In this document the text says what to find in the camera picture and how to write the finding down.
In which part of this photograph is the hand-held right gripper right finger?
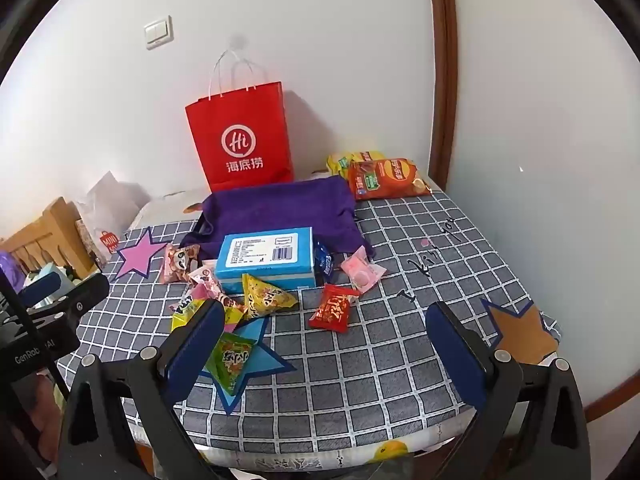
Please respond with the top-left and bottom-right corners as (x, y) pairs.
(424, 301), (593, 480)

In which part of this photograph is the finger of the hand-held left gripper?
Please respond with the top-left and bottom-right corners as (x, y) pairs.
(27, 274), (111, 333)

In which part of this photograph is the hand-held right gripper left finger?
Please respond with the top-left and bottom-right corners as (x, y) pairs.
(52, 300), (231, 480)

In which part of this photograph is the yellow blue label snack packet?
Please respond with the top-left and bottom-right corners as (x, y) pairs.
(170, 297), (206, 331)

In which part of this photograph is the green triangular snack packet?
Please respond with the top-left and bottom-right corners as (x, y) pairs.
(205, 332), (257, 396)

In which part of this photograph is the yellow triangular snack packet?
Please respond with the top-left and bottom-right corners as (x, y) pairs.
(222, 305), (246, 333)
(242, 272), (299, 321)

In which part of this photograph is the pink bear snack packet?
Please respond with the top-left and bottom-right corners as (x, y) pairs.
(200, 280), (246, 311)

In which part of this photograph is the pink panda snack packet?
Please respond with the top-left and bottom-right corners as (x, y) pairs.
(162, 242), (201, 286)

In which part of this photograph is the pink round snack packet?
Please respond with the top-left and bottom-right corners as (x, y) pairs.
(341, 246), (388, 292)

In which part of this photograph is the red candy packet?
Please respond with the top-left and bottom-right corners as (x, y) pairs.
(308, 283), (361, 333)

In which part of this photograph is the purple cloth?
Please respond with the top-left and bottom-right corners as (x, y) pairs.
(179, 175), (376, 271)

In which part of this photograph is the orange star sticker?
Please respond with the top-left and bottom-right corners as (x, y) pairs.
(480, 297), (561, 366)

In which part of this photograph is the white bag with red label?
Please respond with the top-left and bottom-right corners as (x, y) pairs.
(75, 217), (121, 266)

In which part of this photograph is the pink star sticker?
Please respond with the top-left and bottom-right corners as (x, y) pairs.
(111, 227), (171, 283)

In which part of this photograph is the blue star sticker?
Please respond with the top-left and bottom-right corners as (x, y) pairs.
(200, 317), (297, 416)

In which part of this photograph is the purple object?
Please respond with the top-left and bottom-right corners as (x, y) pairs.
(0, 251), (26, 293)

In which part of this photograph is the grey checked bedsheet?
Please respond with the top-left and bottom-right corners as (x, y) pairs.
(55, 190), (563, 456)

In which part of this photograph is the blue tissue pack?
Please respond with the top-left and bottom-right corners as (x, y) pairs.
(215, 226), (318, 295)

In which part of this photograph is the white plastic bag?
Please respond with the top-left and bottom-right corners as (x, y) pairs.
(75, 171), (151, 241)

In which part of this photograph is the orange chips bag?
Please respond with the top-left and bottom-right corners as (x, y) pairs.
(347, 158), (433, 202)

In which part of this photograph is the yellow chips bag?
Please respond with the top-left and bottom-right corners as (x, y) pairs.
(326, 150), (386, 178)

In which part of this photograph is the red paper bag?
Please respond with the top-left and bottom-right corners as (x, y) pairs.
(185, 50), (296, 193)

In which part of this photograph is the white light switch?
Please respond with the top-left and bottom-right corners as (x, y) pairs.
(144, 15), (175, 51)

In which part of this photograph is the brown wooden door frame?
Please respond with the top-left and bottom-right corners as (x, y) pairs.
(425, 0), (459, 193)

